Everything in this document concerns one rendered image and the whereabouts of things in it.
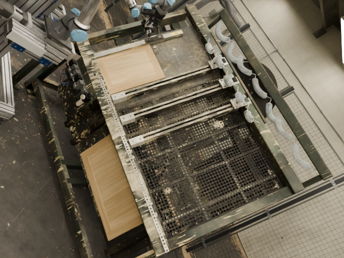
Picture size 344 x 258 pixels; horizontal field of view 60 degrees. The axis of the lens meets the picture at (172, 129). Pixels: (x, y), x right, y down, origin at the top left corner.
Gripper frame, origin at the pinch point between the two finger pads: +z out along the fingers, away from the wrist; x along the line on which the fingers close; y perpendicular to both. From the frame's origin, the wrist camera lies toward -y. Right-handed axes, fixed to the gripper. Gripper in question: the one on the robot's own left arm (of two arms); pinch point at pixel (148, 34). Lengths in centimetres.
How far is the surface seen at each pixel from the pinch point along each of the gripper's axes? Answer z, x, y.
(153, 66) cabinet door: 11.4, 16.5, -26.4
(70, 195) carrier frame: 45, 152, -65
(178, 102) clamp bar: 6, 28, -74
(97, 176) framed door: 53, 123, -65
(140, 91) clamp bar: 6, 47, -42
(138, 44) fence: 9.2, 11.1, 3.2
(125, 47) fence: 9.2, 24.3, 8.2
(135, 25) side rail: 8.2, -1.8, 23.1
